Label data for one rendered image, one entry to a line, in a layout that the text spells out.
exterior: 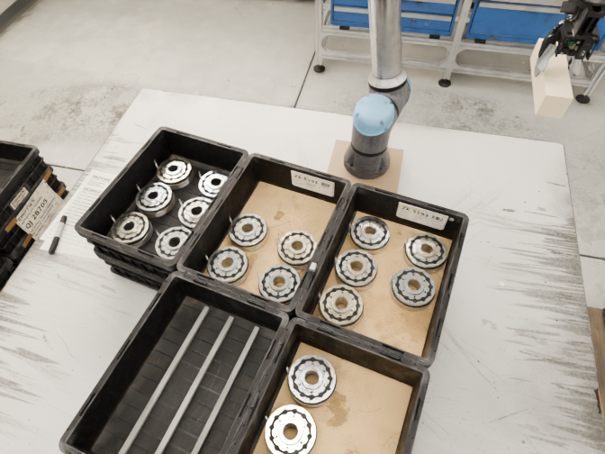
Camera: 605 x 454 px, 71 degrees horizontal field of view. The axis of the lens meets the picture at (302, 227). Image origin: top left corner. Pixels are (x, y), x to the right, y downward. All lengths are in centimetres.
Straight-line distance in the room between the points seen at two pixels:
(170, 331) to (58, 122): 226
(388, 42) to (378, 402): 92
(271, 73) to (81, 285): 210
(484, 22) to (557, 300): 186
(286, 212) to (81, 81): 245
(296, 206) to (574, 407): 83
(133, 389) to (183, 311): 20
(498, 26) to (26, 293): 258
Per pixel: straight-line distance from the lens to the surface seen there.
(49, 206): 212
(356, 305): 101
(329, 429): 96
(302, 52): 325
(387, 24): 127
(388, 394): 99
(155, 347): 107
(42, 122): 321
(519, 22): 287
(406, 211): 113
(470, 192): 147
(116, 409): 106
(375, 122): 126
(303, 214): 118
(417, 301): 104
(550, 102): 122
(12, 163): 220
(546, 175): 162
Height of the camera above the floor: 178
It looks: 55 degrees down
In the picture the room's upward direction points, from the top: 4 degrees counter-clockwise
